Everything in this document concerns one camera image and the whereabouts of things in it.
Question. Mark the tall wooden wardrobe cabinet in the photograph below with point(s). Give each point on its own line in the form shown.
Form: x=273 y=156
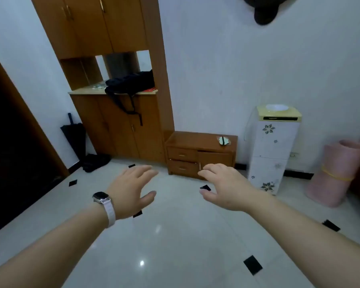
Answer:
x=120 y=26

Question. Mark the black folded umbrella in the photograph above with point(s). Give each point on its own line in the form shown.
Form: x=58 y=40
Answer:
x=75 y=137

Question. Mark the black cloth bundle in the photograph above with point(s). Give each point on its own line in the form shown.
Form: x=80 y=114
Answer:
x=95 y=161

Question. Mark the person's left thumb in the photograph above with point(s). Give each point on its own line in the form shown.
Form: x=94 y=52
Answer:
x=148 y=198

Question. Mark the person's left hand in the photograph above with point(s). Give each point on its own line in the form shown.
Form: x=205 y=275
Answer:
x=124 y=194

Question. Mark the black hanging hat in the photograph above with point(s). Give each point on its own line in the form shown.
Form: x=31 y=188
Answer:
x=265 y=10

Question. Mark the person's right forearm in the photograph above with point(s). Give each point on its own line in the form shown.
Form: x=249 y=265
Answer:
x=312 y=245

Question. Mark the white floral water dispenser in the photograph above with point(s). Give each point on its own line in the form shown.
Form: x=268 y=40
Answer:
x=273 y=146

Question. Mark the small glass dish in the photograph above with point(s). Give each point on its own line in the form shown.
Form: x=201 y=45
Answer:
x=223 y=140

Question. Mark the yellow rubber band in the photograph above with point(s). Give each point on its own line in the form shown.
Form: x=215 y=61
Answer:
x=337 y=176

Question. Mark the small wooden drawer cabinet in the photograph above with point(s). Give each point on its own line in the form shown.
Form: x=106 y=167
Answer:
x=195 y=152

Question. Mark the person's right hand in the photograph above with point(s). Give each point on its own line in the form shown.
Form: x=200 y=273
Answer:
x=231 y=191

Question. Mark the person's left forearm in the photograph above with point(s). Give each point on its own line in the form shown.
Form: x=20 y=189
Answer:
x=48 y=254

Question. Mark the brown wooden door frame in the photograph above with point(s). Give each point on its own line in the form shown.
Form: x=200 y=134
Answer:
x=27 y=116

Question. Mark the person's right thumb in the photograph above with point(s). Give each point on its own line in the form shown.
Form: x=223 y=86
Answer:
x=207 y=194

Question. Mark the pink rolled mat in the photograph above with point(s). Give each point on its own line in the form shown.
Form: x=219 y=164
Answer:
x=336 y=173

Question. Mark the wardrobe mirror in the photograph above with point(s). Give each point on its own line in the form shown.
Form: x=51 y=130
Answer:
x=120 y=64

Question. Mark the pale green small items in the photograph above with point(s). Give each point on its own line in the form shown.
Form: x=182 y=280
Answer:
x=98 y=86

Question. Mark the red book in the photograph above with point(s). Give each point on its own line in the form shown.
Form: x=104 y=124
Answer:
x=150 y=89

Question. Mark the white wall socket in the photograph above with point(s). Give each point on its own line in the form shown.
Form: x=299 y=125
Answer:
x=294 y=155

